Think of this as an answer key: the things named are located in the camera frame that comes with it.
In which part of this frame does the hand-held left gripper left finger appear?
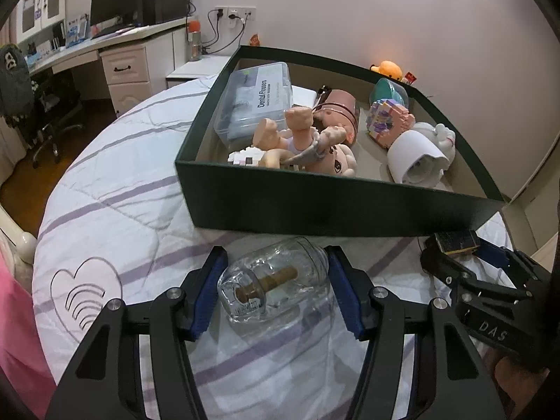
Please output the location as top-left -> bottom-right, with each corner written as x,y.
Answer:
46,246 -> 228,420

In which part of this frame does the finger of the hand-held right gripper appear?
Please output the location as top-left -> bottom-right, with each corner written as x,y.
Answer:
475,236 -> 558,290
420,245 -> 519,293

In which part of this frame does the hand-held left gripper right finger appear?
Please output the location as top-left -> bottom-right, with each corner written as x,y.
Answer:
326,245 -> 502,420

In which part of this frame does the clear glass bottle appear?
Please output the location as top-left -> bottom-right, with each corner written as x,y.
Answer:
216,236 -> 331,325

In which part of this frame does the dark green storage box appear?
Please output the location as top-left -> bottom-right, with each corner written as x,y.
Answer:
175,45 -> 510,239

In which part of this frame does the white figurine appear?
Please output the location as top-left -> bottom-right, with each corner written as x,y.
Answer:
411,121 -> 456,171

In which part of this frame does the pink building block toy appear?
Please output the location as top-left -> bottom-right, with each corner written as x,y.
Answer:
366,98 -> 416,149

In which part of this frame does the baby doll figure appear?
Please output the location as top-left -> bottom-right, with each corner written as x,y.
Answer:
253,106 -> 357,178

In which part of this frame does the teal translucent container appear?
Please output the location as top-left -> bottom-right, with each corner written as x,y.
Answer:
369,77 -> 410,110

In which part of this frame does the brown jar rose gold lid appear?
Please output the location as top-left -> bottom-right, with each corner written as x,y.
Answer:
315,89 -> 360,146

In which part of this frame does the clear plastic floss box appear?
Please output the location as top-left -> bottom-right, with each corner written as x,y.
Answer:
213,62 -> 294,145

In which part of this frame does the white charger adapter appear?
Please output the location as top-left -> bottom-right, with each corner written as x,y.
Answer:
291,86 -> 318,109

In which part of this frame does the person's right hand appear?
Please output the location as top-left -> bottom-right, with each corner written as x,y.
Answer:
488,348 -> 552,403

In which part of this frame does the white cylindrical cup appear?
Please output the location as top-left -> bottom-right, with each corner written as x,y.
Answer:
388,130 -> 450,187

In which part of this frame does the white brick block model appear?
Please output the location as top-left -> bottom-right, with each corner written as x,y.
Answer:
227,148 -> 268,168

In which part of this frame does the pink cloth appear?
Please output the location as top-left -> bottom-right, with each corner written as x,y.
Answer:
0,267 -> 57,420

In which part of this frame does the orange plush toy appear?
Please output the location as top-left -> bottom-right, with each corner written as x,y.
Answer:
370,60 -> 403,80

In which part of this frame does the white nightstand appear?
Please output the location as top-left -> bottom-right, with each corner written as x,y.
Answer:
166,55 -> 232,90

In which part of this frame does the white drawer cabinet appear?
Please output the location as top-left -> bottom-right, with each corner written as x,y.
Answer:
100,46 -> 152,118

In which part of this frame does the black office chair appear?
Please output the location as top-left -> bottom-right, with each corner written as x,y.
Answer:
0,43 -> 84,167

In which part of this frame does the water bottle orange cap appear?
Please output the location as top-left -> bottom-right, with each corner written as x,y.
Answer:
187,16 -> 202,61

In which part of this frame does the white desk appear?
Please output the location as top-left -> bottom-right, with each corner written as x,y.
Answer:
24,16 -> 193,118

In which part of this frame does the grey fuzzy chair cover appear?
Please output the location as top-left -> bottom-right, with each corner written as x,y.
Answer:
0,44 -> 35,117

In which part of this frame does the blue white packaging box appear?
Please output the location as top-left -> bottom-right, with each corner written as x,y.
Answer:
65,15 -> 88,47

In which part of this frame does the white hutch cabinet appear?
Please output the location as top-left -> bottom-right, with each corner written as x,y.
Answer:
15,0 -> 68,47

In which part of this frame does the white bed post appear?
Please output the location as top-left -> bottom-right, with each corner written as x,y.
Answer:
0,208 -> 38,263

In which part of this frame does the black power cable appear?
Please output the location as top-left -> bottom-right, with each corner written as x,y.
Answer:
203,13 -> 251,52
202,10 -> 224,53

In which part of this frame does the white wall outlet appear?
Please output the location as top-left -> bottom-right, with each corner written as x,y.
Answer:
215,6 -> 257,19

